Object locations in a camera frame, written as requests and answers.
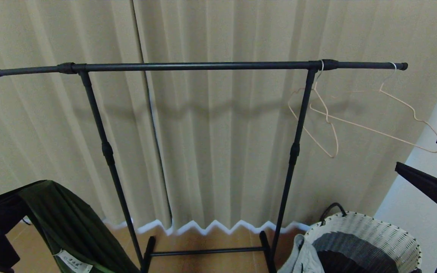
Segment pink clothes hanger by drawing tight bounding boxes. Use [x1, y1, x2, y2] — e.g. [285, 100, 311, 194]
[288, 60, 340, 159]
[310, 63, 437, 154]

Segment green long-sleeved shirt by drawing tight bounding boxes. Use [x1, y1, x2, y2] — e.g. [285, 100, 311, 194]
[17, 180, 141, 273]

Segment pale grey shorts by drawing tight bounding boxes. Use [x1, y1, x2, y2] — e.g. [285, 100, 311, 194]
[277, 234, 326, 273]

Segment white laundry basket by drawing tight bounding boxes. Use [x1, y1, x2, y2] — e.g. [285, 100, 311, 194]
[304, 202, 423, 273]

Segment black clothes rack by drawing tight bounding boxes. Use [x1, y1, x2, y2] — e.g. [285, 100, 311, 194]
[0, 59, 409, 273]

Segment beige curtain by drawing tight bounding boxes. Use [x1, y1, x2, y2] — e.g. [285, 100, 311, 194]
[0, 0, 437, 235]

